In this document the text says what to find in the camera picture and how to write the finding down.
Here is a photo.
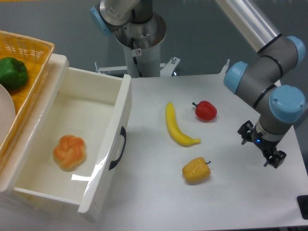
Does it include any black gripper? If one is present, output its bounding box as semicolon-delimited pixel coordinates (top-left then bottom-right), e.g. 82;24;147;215
237;120;286;168

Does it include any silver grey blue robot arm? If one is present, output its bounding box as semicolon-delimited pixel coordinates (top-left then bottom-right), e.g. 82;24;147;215
90;0;306;168

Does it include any white drawer cabinet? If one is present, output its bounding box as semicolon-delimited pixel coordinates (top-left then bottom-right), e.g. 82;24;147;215
0;54;69;217

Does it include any red bell pepper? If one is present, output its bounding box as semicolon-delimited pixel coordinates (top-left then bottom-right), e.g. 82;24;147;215
192;101;217;122

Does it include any yellow bell pepper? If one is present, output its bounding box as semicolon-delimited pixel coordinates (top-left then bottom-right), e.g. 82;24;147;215
182;157;211;183

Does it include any black corner device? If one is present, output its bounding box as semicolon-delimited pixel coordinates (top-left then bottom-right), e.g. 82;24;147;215
297;195;308;220

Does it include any yellow banana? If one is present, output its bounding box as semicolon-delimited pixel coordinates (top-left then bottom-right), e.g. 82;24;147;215
165;102;201;147

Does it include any orange knotted bread roll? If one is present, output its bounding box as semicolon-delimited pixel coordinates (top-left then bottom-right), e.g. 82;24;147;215
52;135;86;171

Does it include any yellow woven basket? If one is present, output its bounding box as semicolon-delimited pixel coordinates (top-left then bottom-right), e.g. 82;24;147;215
0;31;54;157

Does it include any white plate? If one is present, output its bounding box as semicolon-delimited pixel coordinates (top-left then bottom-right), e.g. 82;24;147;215
0;85;15;144

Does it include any green bell pepper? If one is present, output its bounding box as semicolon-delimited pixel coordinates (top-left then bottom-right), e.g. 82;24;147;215
0;57;28;90

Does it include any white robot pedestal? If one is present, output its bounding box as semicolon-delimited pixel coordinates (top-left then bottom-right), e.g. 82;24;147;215
115;13;167;78

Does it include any black cable on pedestal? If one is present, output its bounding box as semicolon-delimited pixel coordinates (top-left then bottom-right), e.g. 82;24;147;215
130;38;144;78

